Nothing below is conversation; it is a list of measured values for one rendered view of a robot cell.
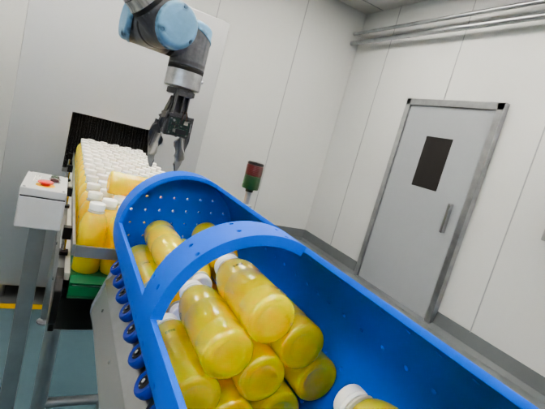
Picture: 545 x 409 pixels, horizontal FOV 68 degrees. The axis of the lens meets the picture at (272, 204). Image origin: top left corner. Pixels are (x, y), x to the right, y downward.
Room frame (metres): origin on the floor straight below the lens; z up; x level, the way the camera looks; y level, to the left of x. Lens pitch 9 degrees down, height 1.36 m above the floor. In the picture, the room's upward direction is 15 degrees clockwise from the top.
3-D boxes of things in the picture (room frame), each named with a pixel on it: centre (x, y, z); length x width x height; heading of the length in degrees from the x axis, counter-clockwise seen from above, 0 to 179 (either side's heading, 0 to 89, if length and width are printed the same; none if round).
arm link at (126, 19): (0.98, 0.38, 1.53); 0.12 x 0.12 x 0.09; 41
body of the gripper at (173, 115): (1.06, 0.30, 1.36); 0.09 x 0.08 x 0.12; 28
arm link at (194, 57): (1.06, 0.30, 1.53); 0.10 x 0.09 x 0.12; 131
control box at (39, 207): (1.04, 0.58, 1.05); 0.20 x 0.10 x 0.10; 28
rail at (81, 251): (1.06, 0.27, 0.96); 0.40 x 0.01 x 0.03; 118
